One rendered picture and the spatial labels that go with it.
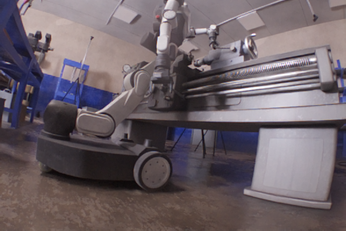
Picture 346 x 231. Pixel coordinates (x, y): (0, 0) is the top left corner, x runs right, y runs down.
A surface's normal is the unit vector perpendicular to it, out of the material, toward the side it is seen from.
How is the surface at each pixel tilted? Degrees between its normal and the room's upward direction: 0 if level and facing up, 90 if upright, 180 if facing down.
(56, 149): 90
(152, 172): 90
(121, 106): 90
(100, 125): 90
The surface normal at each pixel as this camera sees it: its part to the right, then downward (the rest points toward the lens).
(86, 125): 0.61, -0.07
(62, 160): 0.31, -0.15
